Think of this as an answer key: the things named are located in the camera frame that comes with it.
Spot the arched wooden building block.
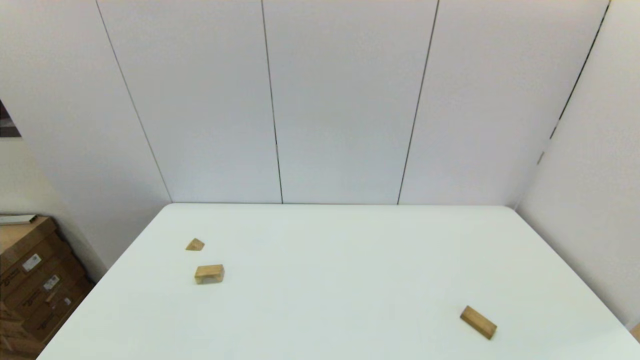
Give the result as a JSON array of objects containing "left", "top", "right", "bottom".
[{"left": 194, "top": 264, "right": 225, "bottom": 285}]

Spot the rectangular wooden building block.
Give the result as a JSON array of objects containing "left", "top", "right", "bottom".
[{"left": 460, "top": 305, "right": 498, "bottom": 341}]

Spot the brown cardboard box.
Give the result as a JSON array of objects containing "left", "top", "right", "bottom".
[
  {"left": 0, "top": 251, "right": 96, "bottom": 345},
  {"left": 0, "top": 216, "right": 65, "bottom": 287},
  {"left": 0, "top": 300, "right": 47, "bottom": 360}
]

